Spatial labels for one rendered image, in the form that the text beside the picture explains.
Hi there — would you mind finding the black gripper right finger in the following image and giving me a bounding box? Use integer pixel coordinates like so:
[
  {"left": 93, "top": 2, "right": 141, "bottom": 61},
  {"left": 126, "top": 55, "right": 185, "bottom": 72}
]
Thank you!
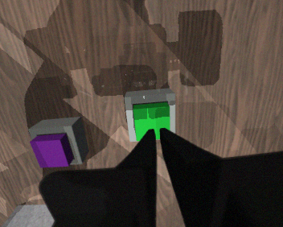
[{"left": 160, "top": 128, "right": 283, "bottom": 227}]

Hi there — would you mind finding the purple button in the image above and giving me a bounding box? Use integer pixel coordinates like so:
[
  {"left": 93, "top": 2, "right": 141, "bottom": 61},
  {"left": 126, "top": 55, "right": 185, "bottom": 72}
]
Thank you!
[{"left": 29, "top": 117, "right": 89, "bottom": 168}]

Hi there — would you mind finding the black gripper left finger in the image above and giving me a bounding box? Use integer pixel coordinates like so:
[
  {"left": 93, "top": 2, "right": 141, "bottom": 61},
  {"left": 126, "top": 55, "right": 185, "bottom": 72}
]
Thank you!
[{"left": 39, "top": 129, "right": 158, "bottom": 227}]

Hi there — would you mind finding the green button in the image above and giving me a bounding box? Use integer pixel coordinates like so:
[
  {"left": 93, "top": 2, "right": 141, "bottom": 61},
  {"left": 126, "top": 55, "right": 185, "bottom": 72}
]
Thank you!
[{"left": 124, "top": 88, "right": 175, "bottom": 142}]

